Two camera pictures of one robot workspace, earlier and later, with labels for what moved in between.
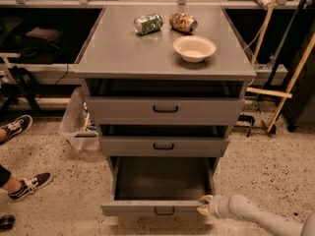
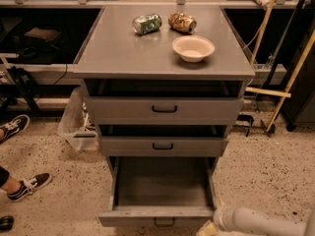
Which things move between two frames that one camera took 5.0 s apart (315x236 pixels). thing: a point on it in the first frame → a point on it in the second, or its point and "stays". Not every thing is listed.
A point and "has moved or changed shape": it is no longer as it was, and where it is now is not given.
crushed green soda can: (148, 24) stays
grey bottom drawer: (158, 186) has moved or changed shape
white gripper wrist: (217, 206) → (223, 217)
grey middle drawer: (165, 146) stays
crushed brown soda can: (183, 23) stays
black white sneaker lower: (30, 185) stays
